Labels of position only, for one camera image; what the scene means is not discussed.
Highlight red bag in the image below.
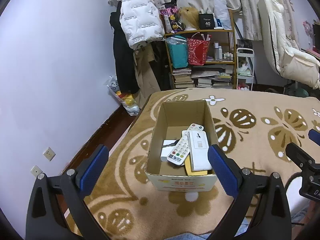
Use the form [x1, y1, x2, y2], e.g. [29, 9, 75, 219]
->
[187, 32, 212, 66]

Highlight brown cardboard box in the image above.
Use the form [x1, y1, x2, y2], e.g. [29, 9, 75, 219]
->
[145, 101, 217, 192]

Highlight black box marked 40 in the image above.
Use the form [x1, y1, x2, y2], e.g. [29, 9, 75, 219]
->
[199, 13, 215, 30]

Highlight cream office chair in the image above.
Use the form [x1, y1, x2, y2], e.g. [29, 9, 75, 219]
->
[257, 0, 319, 89]

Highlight beige patterned carpet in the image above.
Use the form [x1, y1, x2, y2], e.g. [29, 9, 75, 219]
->
[85, 88, 319, 239]

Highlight beige hanging coat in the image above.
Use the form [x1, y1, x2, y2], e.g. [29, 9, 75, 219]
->
[132, 44, 160, 109]

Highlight wall socket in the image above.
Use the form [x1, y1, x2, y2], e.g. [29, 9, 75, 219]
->
[30, 165, 43, 177]
[43, 147, 56, 161]

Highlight upper wall socket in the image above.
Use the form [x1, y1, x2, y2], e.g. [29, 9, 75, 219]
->
[43, 147, 56, 161]

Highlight plastic snack bag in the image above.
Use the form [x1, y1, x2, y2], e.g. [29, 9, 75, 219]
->
[105, 75, 140, 116]

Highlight large white 120W charger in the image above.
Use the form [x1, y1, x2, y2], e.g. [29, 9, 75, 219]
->
[161, 140, 178, 161]

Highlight black hanging coat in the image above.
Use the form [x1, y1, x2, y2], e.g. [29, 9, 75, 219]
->
[110, 1, 139, 94]

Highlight white remote with coloured buttons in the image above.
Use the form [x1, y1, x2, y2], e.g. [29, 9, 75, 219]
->
[167, 130, 190, 166]

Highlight lower wall socket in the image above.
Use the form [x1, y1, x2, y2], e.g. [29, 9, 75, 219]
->
[30, 165, 43, 177]

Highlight white metal rack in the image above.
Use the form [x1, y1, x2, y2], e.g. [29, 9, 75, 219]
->
[236, 48, 255, 90]

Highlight white puffer jacket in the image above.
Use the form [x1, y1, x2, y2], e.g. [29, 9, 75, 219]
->
[119, 0, 164, 50]

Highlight small white round remote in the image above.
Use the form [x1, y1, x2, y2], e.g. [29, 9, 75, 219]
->
[187, 123, 204, 131]

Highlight teal bag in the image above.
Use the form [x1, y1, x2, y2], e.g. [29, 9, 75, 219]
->
[165, 35, 188, 69]

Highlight blonde wig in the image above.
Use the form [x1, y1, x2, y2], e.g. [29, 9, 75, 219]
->
[179, 7, 200, 31]

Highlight wooden bookshelf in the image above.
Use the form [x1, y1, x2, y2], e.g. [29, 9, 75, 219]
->
[161, 6, 236, 89]

